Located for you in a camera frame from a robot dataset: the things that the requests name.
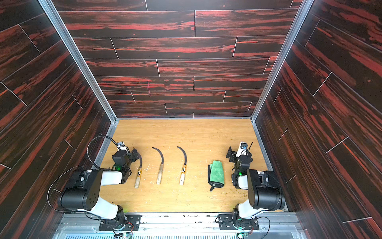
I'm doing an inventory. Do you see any green and black rag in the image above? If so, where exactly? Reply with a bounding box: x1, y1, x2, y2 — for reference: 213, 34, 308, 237
208, 160, 225, 192

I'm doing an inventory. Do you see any small sickle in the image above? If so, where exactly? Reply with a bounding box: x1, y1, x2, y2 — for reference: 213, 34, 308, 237
152, 147, 164, 185
134, 152, 143, 189
177, 146, 187, 185

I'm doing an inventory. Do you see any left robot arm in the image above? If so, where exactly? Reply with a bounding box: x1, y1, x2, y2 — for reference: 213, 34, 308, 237
58, 149, 142, 231

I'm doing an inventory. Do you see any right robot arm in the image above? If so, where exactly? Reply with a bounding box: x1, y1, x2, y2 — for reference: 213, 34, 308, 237
219, 142, 285, 230

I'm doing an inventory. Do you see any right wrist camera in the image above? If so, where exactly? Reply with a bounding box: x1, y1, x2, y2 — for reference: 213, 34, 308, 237
236, 142, 248, 158

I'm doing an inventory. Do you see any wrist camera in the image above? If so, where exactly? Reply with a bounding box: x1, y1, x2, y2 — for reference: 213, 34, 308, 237
236, 142, 248, 158
117, 141, 130, 152

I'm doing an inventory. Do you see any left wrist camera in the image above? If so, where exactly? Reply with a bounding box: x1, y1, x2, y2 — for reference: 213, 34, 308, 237
117, 141, 130, 152

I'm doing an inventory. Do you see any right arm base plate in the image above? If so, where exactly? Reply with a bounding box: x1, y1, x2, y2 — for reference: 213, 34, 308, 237
215, 214, 259, 231

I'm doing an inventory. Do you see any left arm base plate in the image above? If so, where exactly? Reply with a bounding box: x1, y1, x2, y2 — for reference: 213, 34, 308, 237
98, 214, 142, 232

